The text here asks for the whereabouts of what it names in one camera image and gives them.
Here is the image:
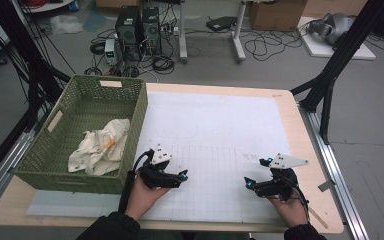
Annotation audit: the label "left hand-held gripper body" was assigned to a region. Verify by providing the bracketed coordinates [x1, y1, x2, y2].
[136, 143, 181, 190]

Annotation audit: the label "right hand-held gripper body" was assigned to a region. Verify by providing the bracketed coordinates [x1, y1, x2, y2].
[255, 152, 309, 203]

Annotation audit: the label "cream printed cloth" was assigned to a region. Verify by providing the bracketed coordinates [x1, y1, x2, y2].
[67, 118, 131, 177]

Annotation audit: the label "green woven basket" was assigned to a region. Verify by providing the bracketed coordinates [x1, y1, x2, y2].
[13, 74, 149, 195]

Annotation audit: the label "person's left hand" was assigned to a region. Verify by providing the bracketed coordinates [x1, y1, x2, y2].
[124, 174, 171, 221]

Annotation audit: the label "person's right hand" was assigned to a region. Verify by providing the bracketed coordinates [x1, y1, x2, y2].
[266, 193, 309, 228]

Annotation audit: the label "grey tape piece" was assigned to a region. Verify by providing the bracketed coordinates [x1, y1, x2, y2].
[317, 180, 336, 193]

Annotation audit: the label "white grid mat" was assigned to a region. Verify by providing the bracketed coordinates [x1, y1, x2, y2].
[26, 91, 293, 225]

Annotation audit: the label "white floor board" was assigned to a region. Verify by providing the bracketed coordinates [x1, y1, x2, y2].
[298, 16, 377, 61]

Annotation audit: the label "white desk leg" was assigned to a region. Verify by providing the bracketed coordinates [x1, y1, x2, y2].
[232, 0, 248, 63]
[178, 0, 188, 64]

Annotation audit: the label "grey power supply unit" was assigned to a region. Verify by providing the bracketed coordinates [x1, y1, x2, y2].
[104, 38, 118, 66]

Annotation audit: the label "flat black box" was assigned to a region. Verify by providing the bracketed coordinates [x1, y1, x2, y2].
[205, 15, 238, 33]

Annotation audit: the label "large cardboard box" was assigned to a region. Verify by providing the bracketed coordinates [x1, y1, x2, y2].
[249, 0, 308, 32]

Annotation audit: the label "narrow black computer tower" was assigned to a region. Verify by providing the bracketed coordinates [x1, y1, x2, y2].
[141, 6, 163, 56]

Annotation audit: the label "wide black computer tower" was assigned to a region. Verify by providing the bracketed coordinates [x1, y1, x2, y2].
[114, 5, 143, 62]

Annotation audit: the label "grey rounded device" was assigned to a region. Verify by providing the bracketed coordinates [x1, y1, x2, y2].
[307, 12, 356, 46]

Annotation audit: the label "clear plastic bag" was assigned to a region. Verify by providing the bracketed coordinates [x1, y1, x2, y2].
[49, 14, 84, 36]

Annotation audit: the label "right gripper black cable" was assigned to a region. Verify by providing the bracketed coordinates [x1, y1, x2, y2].
[288, 179, 311, 223]

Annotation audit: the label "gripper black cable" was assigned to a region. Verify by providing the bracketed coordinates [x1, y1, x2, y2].
[288, 179, 311, 223]
[118, 148, 156, 214]

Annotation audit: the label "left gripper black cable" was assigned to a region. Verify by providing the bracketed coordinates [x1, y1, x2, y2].
[118, 148, 156, 214]

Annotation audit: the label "aluminium rail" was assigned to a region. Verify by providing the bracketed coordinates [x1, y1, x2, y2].
[299, 106, 369, 240]
[0, 129, 36, 218]

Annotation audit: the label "coiled black floor cable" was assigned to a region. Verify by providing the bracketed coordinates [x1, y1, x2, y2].
[151, 54, 176, 75]

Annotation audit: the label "tangled black floor cables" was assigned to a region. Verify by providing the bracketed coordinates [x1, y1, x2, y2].
[244, 29, 303, 62]

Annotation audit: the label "black frame stand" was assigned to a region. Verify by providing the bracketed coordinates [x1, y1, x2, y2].
[0, 0, 71, 132]
[289, 0, 384, 145]

